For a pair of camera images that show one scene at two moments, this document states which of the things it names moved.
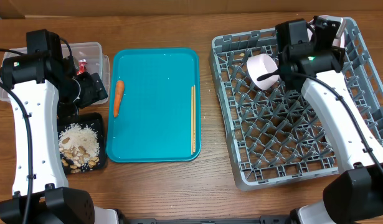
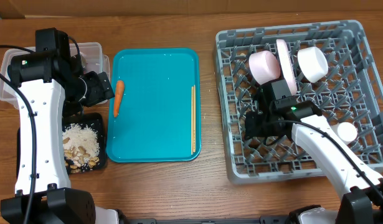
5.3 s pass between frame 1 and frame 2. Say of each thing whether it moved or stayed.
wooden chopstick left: stayed
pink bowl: stayed
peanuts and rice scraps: stayed
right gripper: moved
